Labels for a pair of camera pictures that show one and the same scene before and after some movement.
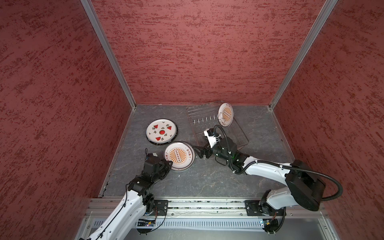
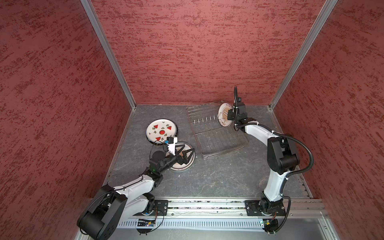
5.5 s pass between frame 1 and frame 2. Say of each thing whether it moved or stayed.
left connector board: stayed
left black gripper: moved
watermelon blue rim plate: stayed
